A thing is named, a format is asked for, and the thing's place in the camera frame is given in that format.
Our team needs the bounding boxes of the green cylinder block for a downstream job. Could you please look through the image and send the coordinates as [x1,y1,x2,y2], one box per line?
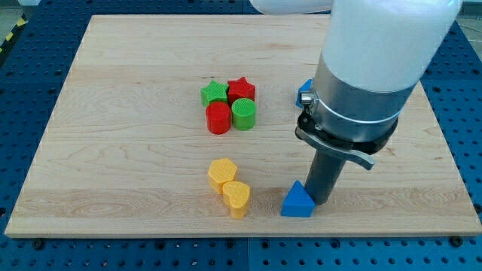
[231,98,257,130]

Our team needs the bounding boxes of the blue block behind arm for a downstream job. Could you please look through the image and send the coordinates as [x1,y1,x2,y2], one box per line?
[295,78,314,109]

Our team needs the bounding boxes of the yellow heart block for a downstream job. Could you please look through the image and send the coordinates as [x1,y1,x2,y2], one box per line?
[222,181,251,219]

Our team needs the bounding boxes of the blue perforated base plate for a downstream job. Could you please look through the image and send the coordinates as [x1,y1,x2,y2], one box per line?
[1,0,481,270]

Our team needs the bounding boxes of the red cylinder block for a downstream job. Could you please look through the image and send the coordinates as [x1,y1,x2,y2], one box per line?
[205,102,231,135]

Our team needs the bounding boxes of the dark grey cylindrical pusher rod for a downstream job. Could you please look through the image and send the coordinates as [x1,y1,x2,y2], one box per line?
[304,151,346,205]

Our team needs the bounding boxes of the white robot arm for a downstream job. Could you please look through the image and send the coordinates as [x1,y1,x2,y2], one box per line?
[252,0,462,205]

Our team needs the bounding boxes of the wooden board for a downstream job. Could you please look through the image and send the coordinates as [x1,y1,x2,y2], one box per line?
[5,15,481,239]

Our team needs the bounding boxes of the yellow hexagon block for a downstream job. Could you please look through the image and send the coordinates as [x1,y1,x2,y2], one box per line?
[207,158,238,194]

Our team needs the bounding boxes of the blue triangle block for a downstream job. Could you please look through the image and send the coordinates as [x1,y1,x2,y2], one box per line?
[281,181,316,218]

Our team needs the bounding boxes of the green star block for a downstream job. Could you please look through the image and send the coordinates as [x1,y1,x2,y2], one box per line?
[200,81,229,107]

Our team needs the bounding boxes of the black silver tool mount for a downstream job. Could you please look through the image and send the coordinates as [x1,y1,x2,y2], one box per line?
[295,111,398,170]

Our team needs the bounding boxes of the red star block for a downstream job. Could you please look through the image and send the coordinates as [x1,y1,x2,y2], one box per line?
[227,77,255,105]

